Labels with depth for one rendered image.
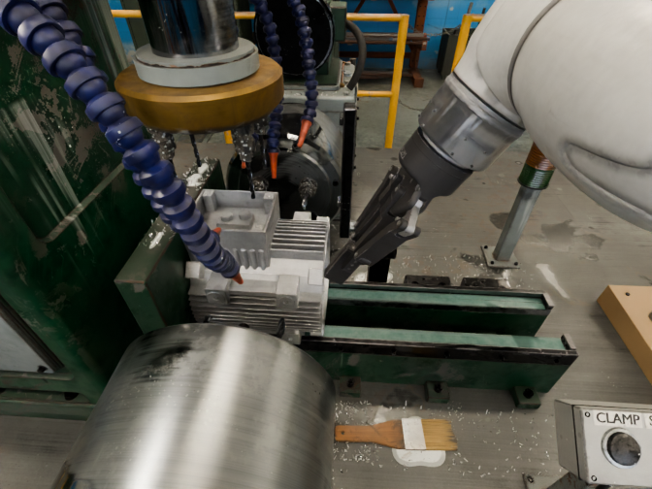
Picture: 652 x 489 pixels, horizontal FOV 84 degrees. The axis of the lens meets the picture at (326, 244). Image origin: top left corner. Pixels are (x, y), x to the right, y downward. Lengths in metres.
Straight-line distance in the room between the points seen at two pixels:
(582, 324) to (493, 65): 0.74
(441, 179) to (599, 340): 0.66
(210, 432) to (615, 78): 0.33
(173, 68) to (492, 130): 0.30
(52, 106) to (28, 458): 0.56
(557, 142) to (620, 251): 1.02
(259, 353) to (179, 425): 0.09
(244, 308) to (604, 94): 0.47
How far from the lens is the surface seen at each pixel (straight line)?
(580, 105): 0.23
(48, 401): 0.78
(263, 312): 0.55
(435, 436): 0.71
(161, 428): 0.33
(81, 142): 0.60
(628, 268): 1.20
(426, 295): 0.73
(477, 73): 0.36
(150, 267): 0.48
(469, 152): 0.37
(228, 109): 0.39
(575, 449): 0.50
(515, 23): 0.33
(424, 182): 0.39
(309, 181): 0.73
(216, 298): 0.54
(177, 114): 0.39
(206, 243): 0.30
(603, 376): 0.92
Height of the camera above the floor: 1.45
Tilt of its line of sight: 41 degrees down
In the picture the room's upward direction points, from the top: straight up
